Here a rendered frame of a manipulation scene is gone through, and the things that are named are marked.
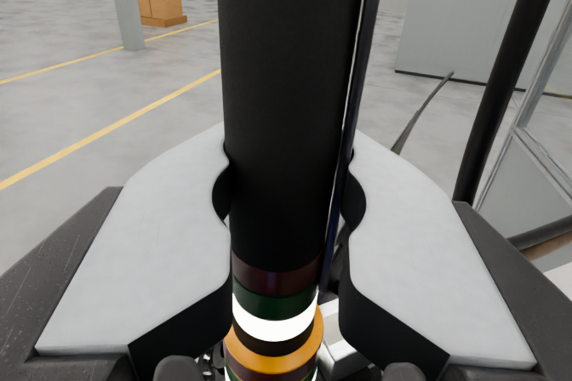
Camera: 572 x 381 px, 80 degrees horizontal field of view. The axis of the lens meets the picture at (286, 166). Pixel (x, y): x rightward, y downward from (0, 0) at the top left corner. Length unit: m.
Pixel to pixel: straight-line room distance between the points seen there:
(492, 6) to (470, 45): 0.51
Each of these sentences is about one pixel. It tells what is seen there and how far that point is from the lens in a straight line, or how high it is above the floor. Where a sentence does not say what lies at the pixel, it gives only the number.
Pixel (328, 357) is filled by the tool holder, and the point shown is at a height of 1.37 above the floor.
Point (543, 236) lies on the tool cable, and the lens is 0.29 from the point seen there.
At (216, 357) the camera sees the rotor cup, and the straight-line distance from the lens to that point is 0.38.
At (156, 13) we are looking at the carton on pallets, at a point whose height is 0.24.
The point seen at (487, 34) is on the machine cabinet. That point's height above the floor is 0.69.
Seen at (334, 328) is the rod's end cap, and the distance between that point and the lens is 0.19.
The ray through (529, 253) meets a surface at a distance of 0.29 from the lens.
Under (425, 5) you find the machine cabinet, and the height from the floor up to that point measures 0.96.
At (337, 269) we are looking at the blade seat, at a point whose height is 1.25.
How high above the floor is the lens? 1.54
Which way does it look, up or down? 33 degrees down
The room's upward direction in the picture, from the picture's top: 3 degrees clockwise
